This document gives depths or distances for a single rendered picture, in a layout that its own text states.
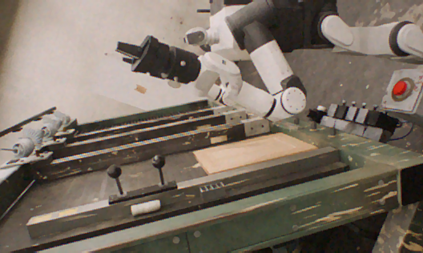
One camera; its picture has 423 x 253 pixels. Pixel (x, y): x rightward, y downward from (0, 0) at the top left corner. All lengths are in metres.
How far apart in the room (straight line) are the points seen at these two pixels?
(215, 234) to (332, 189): 0.30
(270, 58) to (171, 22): 5.53
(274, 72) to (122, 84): 4.23
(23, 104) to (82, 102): 1.04
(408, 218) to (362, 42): 0.71
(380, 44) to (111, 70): 4.12
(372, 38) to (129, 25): 5.37
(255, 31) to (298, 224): 0.55
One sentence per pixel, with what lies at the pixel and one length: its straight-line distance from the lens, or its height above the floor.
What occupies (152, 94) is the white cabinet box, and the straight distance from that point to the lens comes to 5.12.
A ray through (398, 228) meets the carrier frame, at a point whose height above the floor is 0.79.
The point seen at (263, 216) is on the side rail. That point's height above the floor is 1.21.
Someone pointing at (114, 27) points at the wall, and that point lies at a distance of 6.47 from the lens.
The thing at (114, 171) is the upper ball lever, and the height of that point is 1.55.
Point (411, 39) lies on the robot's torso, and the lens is 1.56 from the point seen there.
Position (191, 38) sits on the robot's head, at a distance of 1.17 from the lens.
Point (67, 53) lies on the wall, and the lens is 6.59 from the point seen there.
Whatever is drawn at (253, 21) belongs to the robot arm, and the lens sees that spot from 1.02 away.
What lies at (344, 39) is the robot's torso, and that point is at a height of 0.89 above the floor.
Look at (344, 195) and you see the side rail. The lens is 0.88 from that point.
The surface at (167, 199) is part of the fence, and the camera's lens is 0.98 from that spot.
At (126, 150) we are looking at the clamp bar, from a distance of 1.50.
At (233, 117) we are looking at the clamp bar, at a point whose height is 0.97.
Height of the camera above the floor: 1.59
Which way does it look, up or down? 16 degrees down
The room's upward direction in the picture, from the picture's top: 71 degrees counter-clockwise
